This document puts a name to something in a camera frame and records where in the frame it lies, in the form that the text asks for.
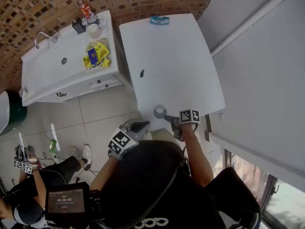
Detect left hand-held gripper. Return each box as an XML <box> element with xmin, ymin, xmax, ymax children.
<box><xmin>108</xmin><ymin>118</ymin><xmax>151</xmax><ymax>161</ymax></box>

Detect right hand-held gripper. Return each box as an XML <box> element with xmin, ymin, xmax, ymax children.
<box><xmin>163</xmin><ymin>108</ymin><xmax>201</xmax><ymax>142</ymax></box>

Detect person's right forearm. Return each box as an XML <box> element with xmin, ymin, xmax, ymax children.
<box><xmin>182</xmin><ymin>124</ymin><xmax>215</xmax><ymax>188</ymax></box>

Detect person's left forearm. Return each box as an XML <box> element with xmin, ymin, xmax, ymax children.
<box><xmin>90</xmin><ymin>155</ymin><xmax>123</xmax><ymax>193</ymax></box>

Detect person's beige trouser leg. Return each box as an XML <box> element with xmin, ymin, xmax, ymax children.
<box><xmin>148</xmin><ymin>127</ymin><xmax>177</xmax><ymax>142</ymax></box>

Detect person's black shirt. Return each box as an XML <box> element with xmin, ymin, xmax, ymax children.
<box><xmin>99</xmin><ymin>139</ymin><xmax>262</xmax><ymax>229</ymax></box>

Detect white table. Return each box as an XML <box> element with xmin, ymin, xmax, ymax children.
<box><xmin>119</xmin><ymin>13</ymin><xmax>226</xmax><ymax>131</ymax></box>

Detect yellow snack packets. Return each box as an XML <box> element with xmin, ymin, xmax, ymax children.
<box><xmin>82</xmin><ymin>38</ymin><xmax>112</xmax><ymax>72</ymax></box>

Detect dark blue packet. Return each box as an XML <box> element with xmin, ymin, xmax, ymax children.
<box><xmin>87</xmin><ymin>47</ymin><xmax>99</xmax><ymax>65</ymax></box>

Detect white sink cabinet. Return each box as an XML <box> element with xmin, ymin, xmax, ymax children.
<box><xmin>20</xmin><ymin>10</ymin><xmax>131</xmax><ymax>107</ymax></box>

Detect light blue packet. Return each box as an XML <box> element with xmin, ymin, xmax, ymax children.
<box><xmin>150</xmin><ymin>16</ymin><xmax>171</xmax><ymax>26</ymax></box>

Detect green bin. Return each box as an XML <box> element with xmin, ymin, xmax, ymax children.
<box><xmin>6</xmin><ymin>91</ymin><xmax>28</xmax><ymax>129</ymax></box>

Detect white mug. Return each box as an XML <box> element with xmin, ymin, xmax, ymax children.
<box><xmin>86</xmin><ymin>22</ymin><xmax>106</xmax><ymax>40</ymax></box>

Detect black soap dispenser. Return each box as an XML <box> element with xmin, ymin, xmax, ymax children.
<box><xmin>71</xmin><ymin>17</ymin><xmax>87</xmax><ymax>34</ymax></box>

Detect white rounded tub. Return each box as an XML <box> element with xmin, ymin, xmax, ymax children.
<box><xmin>0</xmin><ymin>90</ymin><xmax>10</xmax><ymax>135</ymax></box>

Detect chrome faucet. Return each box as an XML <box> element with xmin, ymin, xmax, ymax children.
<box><xmin>34</xmin><ymin>30</ymin><xmax>59</xmax><ymax>50</ymax></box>

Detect red snack can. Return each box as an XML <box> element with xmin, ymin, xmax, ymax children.
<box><xmin>78</xmin><ymin>0</ymin><xmax>94</xmax><ymax>19</ymax></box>

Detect black camera rig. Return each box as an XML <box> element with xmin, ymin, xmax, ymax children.
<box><xmin>89</xmin><ymin>189</ymin><xmax>103</xmax><ymax>221</ymax></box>

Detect black recording tablet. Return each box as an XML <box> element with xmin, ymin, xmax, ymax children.
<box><xmin>44</xmin><ymin>181</ymin><xmax>91</xmax><ymax>222</ymax></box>

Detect dark window frame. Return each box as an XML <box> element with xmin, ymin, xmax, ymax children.
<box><xmin>223</xmin><ymin>148</ymin><xmax>305</xmax><ymax>229</ymax></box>

